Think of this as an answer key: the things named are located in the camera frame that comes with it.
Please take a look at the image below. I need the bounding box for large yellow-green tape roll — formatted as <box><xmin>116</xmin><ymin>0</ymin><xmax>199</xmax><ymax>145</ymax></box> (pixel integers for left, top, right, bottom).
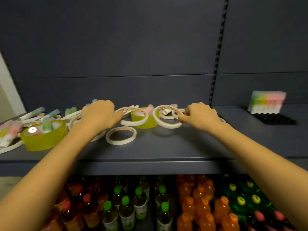
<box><xmin>20</xmin><ymin>120</ymin><xmax>68</xmax><ymax>152</ymax></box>

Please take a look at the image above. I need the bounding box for thin white tape ring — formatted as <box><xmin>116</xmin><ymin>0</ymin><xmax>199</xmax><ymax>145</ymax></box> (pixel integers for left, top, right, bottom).
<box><xmin>115</xmin><ymin>107</ymin><xmax>149</xmax><ymax>127</ymax></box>
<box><xmin>153</xmin><ymin>105</ymin><xmax>184</xmax><ymax>129</ymax></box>

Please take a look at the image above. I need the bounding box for person's left hand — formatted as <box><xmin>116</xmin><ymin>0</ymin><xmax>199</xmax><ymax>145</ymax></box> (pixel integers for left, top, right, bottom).
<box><xmin>81</xmin><ymin>100</ymin><xmax>124</xmax><ymax>133</ymax></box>

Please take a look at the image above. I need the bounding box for black plastic grid tray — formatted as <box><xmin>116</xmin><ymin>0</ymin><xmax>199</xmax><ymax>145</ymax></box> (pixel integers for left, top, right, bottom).
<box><xmin>250</xmin><ymin>113</ymin><xmax>297</xmax><ymax>125</ymax></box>

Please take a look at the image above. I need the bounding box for person's right forearm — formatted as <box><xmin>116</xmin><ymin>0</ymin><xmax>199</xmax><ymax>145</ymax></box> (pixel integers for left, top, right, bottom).
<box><xmin>209</xmin><ymin>121</ymin><xmax>308</xmax><ymax>231</ymax></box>

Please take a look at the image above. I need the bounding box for pink-capped dark bottle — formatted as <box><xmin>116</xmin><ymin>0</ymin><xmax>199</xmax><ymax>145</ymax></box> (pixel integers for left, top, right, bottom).
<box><xmin>247</xmin><ymin>210</ymin><xmax>268</xmax><ymax>231</ymax></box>
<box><xmin>271</xmin><ymin>209</ymin><xmax>297</xmax><ymax>231</ymax></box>

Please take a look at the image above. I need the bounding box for group of red-capped drink bottles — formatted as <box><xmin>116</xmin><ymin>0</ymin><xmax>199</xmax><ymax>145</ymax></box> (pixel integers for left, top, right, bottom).
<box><xmin>41</xmin><ymin>177</ymin><xmax>109</xmax><ymax>231</ymax></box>

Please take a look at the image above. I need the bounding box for group of yellow-capped green bottles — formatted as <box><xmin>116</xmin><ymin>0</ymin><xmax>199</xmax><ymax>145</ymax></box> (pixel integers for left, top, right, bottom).
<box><xmin>221</xmin><ymin>174</ymin><xmax>275</xmax><ymax>214</ymax></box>

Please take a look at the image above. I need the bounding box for pack of pastel highlighters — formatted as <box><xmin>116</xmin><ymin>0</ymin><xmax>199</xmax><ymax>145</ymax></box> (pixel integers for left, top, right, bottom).
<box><xmin>247</xmin><ymin>90</ymin><xmax>287</xmax><ymax>114</ymax></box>

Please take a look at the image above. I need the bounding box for dark grey shelf board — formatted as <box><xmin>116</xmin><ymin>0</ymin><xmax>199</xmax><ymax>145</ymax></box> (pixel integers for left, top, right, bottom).
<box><xmin>0</xmin><ymin>104</ymin><xmax>308</xmax><ymax>177</ymax></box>

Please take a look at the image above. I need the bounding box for small yellow-green tape roll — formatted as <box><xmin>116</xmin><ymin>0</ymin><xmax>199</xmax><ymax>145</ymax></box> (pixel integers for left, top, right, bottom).
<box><xmin>131</xmin><ymin>107</ymin><xmax>160</xmax><ymax>129</ymax></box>

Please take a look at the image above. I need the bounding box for pile of white tape rolls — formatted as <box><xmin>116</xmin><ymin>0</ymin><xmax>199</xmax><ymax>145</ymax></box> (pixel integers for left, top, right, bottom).
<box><xmin>0</xmin><ymin>104</ymin><xmax>227</xmax><ymax>154</ymax></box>

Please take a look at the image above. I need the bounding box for black slotted shelf upright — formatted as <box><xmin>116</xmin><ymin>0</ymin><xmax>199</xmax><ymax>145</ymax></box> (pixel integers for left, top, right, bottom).
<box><xmin>209</xmin><ymin>0</ymin><xmax>229</xmax><ymax>107</ymax></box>

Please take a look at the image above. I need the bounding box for group of orange drink bottles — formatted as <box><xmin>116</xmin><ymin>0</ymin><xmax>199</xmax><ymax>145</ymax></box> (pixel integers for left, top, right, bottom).
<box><xmin>176</xmin><ymin>175</ymin><xmax>241</xmax><ymax>231</ymax></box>

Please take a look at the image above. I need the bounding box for group of green-capped drink bottles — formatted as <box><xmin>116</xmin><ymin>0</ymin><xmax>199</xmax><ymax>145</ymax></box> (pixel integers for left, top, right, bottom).
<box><xmin>101</xmin><ymin>175</ymin><xmax>174</xmax><ymax>231</ymax></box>

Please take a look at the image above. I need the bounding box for person's left forearm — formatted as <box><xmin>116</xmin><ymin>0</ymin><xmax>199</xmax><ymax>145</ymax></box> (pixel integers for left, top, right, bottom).
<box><xmin>0</xmin><ymin>123</ymin><xmax>106</xmax><ymax>231</ymax></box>

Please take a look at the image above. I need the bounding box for person's right hand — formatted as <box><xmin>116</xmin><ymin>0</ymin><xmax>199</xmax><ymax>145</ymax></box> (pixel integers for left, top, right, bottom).
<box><xmin>178</xmin><ymin>103</ymin><xmax>224</xmax><ymax>133</ymax></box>

